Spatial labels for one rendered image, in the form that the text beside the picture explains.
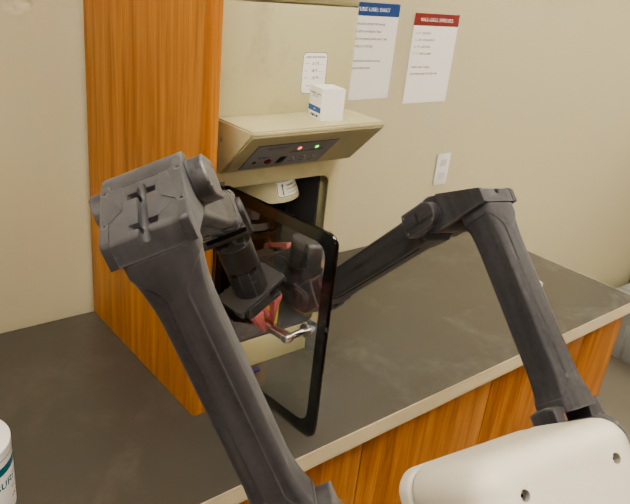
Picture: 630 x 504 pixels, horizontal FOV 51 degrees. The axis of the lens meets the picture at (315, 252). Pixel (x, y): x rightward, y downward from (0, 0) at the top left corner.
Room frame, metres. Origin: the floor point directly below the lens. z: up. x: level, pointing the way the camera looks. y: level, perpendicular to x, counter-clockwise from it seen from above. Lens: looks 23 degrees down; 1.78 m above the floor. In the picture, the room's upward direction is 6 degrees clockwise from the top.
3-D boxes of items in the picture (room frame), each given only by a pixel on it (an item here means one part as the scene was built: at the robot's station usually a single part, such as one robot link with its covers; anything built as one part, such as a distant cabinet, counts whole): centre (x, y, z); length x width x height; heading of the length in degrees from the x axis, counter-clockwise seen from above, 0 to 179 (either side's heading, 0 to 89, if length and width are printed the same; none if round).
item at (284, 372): (1.08, 0.08, 1.19); 0.30 x 0.01 x 0.40; 47
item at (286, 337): (1.01, 0.04, 1.20); 0.10 x 0.05 x 0.03; 47
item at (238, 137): (1.25, 0.05, 1.46); 0.32 x 0.12 x 0.10; 132
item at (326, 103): (1.29, 0.01, 1.54); 0.05 x 0.05 x 0.06; 30
